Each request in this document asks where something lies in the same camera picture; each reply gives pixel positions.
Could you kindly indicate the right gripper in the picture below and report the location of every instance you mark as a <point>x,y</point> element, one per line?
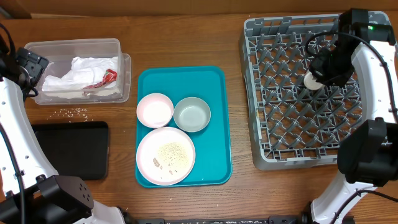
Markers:
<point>319,71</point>

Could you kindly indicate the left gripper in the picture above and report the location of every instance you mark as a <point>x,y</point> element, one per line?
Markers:
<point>35,64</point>

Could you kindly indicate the small white cup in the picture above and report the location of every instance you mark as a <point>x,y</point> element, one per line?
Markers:
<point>311,83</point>

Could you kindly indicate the white napkin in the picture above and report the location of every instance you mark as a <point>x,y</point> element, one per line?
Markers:
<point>83,72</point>

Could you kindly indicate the red snack wrapper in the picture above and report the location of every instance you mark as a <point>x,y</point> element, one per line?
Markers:
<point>109,77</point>

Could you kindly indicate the grey bowl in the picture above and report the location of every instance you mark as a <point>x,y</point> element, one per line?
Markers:
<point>192,114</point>

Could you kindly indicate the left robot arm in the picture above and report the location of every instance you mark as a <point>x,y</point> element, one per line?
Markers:
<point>35,192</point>

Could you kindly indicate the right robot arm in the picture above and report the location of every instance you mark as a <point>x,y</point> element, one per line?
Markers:
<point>367,158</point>

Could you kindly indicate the grey dishwasher rack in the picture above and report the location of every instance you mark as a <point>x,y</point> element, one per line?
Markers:
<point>290,126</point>

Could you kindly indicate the clear plastic bin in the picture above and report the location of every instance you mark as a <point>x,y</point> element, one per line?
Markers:
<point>61,52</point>

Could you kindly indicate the scattered rice grains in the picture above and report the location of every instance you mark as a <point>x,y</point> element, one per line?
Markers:
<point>71,115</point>

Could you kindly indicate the black plastic tray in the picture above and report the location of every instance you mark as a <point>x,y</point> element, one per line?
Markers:
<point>76,149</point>

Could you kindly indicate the small pink bowl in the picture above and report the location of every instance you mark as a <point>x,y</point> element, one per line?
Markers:
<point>155,110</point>

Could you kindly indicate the large pink plate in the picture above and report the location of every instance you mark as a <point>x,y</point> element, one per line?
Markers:
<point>165,156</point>

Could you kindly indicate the teal serving tray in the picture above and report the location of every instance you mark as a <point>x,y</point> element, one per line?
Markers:
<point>213,163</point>

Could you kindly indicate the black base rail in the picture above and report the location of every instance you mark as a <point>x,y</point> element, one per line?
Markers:
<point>270,220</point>

